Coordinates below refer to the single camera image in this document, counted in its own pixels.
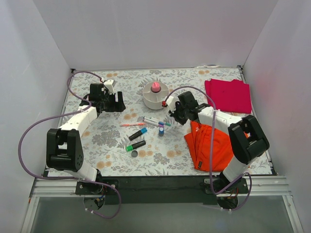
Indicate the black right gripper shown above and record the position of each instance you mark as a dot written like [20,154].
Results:
[178,112]

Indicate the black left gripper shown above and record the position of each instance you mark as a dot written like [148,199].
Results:
[114,106]

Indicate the white marker purple cap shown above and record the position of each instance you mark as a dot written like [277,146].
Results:
[153,123]

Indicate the white round desk organizer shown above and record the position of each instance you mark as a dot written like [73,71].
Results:
[154,100]

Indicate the black highlighter blue cap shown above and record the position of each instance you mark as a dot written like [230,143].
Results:
[137,134]

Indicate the pink capped glue bottle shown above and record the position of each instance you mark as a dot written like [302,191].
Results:
[155,87]

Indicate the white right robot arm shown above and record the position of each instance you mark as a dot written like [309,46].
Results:
[247,138]

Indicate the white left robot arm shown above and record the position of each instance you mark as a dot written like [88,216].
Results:
[64,150]

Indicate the orange pink pen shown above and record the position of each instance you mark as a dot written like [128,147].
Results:
[132,124]

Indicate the blue capped small jar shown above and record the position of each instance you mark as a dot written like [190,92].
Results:
[160,131]

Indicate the black highlighter green cap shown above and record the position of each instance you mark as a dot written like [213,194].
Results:
[135,145]

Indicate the magenta folded cloth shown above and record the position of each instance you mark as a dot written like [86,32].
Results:
[229,96]

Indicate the grey round cap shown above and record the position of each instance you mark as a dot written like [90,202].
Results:
[134,153]

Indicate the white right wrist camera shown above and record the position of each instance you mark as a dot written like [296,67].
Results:
[170,103]

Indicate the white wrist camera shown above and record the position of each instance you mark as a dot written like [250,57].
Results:
[170,103]
[109,85]

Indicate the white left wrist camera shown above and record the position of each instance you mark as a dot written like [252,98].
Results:
[109,85]

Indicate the aluminium frame rail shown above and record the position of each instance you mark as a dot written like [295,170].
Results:
[158,204]

